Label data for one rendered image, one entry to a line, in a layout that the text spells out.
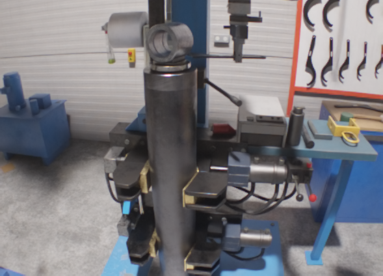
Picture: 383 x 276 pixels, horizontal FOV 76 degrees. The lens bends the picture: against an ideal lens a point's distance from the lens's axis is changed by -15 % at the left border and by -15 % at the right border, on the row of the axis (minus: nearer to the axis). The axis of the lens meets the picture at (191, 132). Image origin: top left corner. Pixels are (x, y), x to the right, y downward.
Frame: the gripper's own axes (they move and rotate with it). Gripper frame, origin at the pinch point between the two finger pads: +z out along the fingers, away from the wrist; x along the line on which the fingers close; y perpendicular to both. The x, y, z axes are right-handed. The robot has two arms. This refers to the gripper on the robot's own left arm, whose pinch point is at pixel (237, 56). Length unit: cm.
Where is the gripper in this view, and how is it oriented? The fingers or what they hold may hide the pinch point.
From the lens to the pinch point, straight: 117.1
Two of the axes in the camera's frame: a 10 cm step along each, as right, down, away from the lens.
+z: 0.0, 9.0, 4.4
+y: -10.0, 0.2, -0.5
